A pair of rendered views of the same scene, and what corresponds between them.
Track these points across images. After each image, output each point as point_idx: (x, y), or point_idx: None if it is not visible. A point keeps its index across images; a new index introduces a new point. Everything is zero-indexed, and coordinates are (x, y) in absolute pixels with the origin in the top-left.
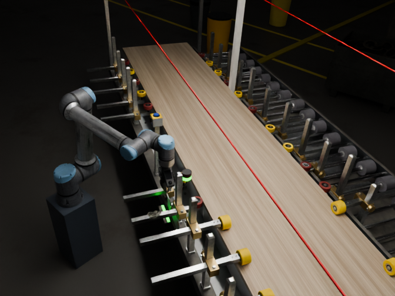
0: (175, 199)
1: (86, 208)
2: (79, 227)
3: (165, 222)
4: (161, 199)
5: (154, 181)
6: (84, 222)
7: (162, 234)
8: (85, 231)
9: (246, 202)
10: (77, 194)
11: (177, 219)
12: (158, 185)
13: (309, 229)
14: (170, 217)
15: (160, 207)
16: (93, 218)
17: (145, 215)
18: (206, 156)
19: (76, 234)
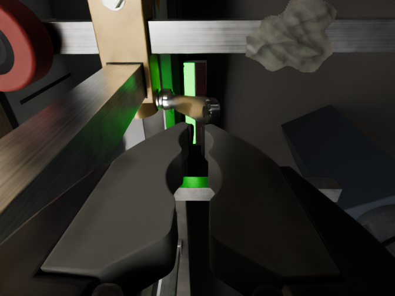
0: (137, 99)
1: (354, 195)
2: (354, 159)
3: (202, 64)
4: (185, 164)
5: (188, 225)
6: (343, 167)
7: None
8: (334, 152)
9: None
10: (386, 233)
11: (155, 3)
12: (180, 211)
13: None
14: (177, 82)
15: (198, 138)
16: (322, 172)
17: (342, 47)
18: None
19: (357, 148)
